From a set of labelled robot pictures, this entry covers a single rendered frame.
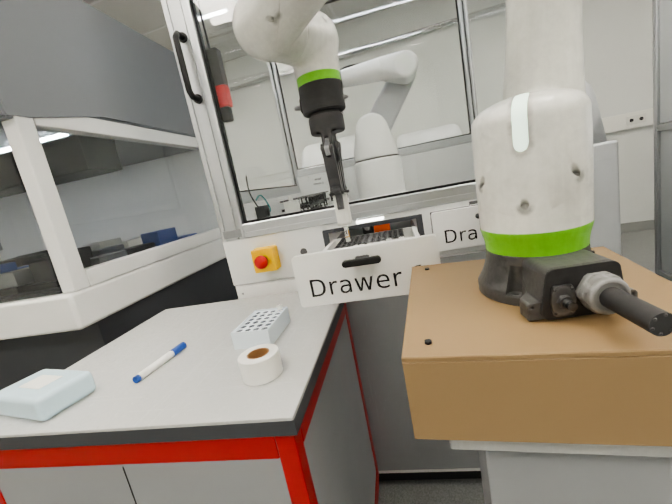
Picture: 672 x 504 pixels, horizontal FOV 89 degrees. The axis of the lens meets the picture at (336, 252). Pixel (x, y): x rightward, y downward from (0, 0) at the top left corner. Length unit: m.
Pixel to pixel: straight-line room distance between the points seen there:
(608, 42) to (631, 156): 1.12
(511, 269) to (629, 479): 0.28
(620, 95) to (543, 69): 4.00
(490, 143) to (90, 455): 0.75
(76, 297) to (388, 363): 0.91
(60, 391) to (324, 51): 0.78
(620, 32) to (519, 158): 4.28
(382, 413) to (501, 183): 0.94
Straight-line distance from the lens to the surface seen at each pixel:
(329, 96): 0.74
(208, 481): 0.66
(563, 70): 0.63
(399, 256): 0.67
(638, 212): 4.74
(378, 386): 1.19
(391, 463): 1.37
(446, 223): 0.99
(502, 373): 0.40
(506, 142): 0.45
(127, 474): 0.74
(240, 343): 0.76
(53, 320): 1.22
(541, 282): 0.44
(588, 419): 0.44
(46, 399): 0.79
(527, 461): 0.56
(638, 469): 0.59
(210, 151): 1.12
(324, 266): 0.68
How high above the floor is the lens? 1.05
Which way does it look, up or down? 11 degrees down
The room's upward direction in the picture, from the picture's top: 11 degrees counter-clockwise
